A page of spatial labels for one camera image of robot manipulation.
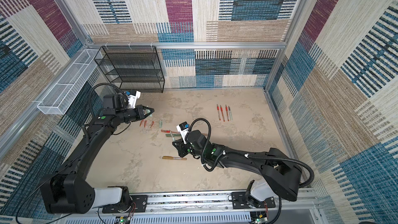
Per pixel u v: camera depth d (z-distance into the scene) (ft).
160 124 3.29
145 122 3.35
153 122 3.35
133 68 3.61
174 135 3.17
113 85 2.25
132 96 2.34
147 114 2.47
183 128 2.26
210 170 1.90
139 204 2.43
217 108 3.59
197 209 2.40
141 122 3.36
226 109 3.56
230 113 3.45
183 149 2.25
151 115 2.52
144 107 2.45
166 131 3.22
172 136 3.17
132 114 2.25
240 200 2.44
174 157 2.86
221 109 3.55
